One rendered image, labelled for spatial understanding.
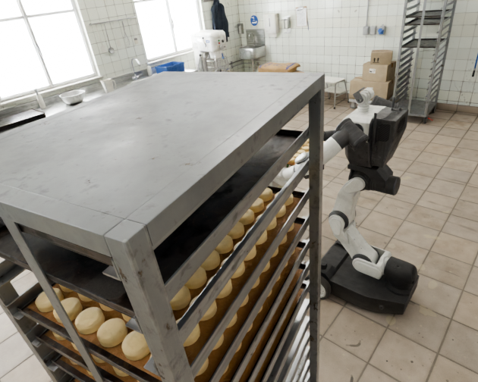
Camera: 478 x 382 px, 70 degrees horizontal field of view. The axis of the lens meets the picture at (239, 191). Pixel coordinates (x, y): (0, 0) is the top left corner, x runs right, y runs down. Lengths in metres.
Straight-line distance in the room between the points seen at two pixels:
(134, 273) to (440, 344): 2.36
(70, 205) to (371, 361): 2.18
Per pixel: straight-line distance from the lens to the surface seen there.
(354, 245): 2.50
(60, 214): 0.42
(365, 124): 1.96
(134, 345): 0.66
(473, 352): 2.64
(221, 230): 0.54
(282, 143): 0.85
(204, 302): 0.56
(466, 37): 6.05
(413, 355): 2.51
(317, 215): 0.99
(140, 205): 0.39
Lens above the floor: 2.01
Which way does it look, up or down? 31 degrees down
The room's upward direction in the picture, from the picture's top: 7 degrees counter-clockwise
